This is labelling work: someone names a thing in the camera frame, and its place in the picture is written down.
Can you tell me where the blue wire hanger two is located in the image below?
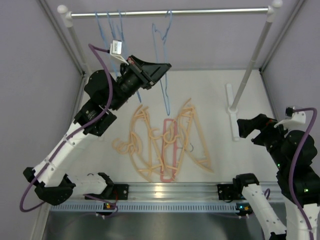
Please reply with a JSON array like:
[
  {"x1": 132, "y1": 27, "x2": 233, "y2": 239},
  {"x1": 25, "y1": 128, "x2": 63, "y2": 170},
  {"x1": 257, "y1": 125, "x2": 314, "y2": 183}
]
[{"x1": 106, "y1": 11, "x2": 120, "y2": 77}]

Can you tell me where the pink plastic hanger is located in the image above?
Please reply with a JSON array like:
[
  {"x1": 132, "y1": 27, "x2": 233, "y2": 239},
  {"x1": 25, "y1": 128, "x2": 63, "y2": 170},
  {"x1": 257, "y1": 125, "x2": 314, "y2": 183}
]
[{"x1": 160, "y1": 118, "x2": 178, "y2": 183}]

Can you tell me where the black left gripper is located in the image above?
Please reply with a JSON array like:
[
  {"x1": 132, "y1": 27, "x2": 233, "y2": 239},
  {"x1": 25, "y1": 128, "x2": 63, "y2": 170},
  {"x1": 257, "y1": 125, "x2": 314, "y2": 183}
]
[{"x1": 108, "y1": 55, "x2": 172, "y2": 112}]

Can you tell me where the beige plastic hanger right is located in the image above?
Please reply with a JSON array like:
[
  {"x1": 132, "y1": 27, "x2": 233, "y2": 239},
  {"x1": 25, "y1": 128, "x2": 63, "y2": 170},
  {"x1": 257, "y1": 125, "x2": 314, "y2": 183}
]
[{"x1": 178, "y1": 98, "x2": 214, "y2": 173}]

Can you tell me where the beige plastic hanger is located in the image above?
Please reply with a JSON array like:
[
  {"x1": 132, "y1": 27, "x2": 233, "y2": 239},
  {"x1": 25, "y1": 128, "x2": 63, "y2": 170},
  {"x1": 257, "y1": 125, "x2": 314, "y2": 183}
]
[
  {"x1": 128, "y1": 104, "x2": 152, "y2": 183},
  {"x1": 148, "y1": 114, "x2": 185, "y2": 181},
  {"x1": 178, "y1": 98, "x2": 214, "y2": 173}
]

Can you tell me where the white slotted cable duct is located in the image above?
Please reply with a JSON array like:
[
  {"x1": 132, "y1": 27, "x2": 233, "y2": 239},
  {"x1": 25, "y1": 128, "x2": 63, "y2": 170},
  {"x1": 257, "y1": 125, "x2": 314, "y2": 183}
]
[{"x1": 50, "y1": 200, "x2": 251, "y2": 213}]

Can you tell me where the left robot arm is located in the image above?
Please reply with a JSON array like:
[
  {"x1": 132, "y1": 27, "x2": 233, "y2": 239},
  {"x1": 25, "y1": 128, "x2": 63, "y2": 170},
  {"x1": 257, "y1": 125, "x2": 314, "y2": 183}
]
[{"x1": 23, "y1": 55, "x2": 172, "y2": 206}]

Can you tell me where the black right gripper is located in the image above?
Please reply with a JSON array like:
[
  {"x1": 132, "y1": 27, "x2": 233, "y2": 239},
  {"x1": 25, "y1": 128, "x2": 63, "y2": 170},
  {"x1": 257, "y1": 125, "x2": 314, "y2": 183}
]
[{"x1": 237, "y1": 113, "x2": 294, "y2": 169}]

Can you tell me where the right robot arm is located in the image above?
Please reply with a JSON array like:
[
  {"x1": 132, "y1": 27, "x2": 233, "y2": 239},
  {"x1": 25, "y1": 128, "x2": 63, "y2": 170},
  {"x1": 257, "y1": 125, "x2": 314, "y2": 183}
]
[{"x1": 232, "y1": 107, "x2": 320, "y2": 240}]

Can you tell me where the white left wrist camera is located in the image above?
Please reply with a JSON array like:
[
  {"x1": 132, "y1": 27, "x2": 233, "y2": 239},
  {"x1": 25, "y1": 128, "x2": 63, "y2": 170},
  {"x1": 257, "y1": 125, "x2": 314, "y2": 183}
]
[{"x1": 109, "y1": 39, "x2": 129, "y2": 66}]

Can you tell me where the white right rack foot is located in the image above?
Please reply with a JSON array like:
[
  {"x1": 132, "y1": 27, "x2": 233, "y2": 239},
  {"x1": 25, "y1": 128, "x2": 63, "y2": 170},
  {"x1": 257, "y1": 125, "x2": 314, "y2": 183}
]
[{"x1": 225, "y1": 83, "x2": 240, "y2": 142}]

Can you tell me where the aluminium front rail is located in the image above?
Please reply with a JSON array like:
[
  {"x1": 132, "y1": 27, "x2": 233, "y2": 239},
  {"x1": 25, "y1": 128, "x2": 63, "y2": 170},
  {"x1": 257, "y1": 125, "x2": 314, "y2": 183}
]
[{"x1": 41, "y1": 181, "x2": 313, "y2": 201}]

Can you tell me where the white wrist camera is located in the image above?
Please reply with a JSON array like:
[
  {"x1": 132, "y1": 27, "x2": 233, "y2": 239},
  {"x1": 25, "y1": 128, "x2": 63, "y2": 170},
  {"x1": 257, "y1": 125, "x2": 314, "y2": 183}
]
[
  {"x1": 274, "y1": 106, "x2": 306, "y2": 130},
  {"x1": 109, "y1": 39, "x2": 129, "y2": 66}
]

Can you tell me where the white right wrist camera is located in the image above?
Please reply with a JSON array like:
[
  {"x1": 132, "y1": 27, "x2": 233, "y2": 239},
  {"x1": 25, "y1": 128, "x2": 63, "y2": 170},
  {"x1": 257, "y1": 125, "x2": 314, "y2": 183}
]
[{"x1": 274, "y1": 106, "x2": 306, "y2": 130}]

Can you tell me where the beige plastic hanger centre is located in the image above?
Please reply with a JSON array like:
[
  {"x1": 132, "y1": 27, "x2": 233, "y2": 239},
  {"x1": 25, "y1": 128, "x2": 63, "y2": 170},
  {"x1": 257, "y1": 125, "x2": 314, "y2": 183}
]
[{"x1": 148, "y1": 114, "x2": 185, "y2": 181}]

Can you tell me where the white right rack pole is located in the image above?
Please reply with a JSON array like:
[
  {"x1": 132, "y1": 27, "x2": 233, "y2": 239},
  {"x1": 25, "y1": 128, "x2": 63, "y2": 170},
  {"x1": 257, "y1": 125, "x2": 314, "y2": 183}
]
[{"x1": 231, "y1": 0, "x2": 283, "y2": 110}]

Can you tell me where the beige small hanger left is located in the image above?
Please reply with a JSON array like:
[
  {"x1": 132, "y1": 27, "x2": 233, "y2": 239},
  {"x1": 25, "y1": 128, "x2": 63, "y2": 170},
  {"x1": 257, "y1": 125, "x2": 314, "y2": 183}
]
[{"x1": 111, "y1": 134, "x2": 143, "y2": 155}]

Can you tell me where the blue wire hanger three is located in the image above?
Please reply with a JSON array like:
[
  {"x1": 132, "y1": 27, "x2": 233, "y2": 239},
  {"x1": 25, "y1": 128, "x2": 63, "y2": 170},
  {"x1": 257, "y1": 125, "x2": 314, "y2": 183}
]
[{"x1": 116, "y1": 9, "x2": 143, "y2": 103}]

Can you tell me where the silver horizontal rack rod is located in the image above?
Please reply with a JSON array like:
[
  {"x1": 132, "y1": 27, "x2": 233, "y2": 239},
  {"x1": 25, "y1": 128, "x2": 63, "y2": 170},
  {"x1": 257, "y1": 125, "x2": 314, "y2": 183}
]
[{"x1": 67, "y1": 6, "x2": 270, "y2": 19}]

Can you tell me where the beige plastic hanger far left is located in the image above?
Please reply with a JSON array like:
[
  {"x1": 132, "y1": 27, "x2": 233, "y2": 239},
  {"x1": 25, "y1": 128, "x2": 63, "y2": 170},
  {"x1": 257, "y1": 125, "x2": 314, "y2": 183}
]
[{"x1": 128, "y1": 104, "x2": 152, "y2": 183}]

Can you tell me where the blue wire hanger four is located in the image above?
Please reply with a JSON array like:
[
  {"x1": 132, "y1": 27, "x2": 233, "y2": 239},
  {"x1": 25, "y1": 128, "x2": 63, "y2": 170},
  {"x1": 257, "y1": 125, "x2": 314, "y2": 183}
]
[{"x1": 151, "y1": 9, "x2": 174, "y2": 116}]

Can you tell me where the blue wire hanger one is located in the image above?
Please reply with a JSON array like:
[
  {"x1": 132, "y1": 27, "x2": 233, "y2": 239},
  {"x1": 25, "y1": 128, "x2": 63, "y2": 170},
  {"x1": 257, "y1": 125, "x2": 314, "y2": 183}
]
[{"x1": 94, "y1": 11, "x2": 119, "y2": 77}]

